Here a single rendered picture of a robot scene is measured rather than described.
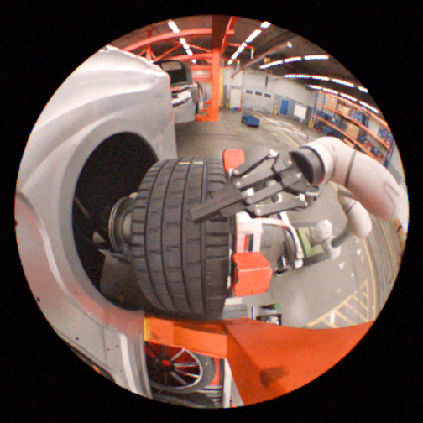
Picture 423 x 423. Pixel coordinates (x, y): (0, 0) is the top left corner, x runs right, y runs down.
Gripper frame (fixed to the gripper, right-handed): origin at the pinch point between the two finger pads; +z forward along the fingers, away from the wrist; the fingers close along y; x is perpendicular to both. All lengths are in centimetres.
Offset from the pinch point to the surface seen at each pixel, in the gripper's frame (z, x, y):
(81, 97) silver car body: 18.5, 15.0, 34.3
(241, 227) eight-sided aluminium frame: -5.5, -13.8, -3.7
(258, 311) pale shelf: -6, -63, -60
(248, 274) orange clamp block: -1.4, -7.9, -12.6
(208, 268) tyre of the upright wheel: 5.2, -10.9, -8.6
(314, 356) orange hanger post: -1.5, 9.8, -23.5
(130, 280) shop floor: 102, -114, -8
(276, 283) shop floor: -42, -113, -74
